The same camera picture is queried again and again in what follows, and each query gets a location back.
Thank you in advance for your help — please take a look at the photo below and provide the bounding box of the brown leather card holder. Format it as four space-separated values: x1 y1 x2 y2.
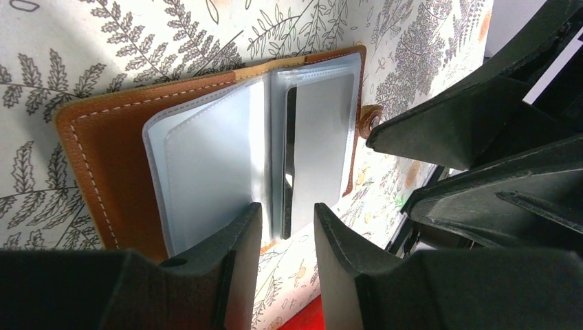
52 45 366 262

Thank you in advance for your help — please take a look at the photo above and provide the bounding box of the red bin with black cards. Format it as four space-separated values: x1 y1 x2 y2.
280 296 325 330

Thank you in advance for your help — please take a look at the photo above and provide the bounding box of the black card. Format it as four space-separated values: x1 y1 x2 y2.
280 69 358 239

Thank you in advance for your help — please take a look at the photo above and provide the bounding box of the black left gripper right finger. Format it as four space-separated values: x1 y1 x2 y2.
313 203 582 329

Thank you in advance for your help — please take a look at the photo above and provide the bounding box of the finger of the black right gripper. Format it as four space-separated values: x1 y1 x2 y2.
404 134 582 253
366 1 582 170

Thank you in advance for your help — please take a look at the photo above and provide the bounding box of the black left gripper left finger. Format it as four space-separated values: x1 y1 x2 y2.
1 203 262 329

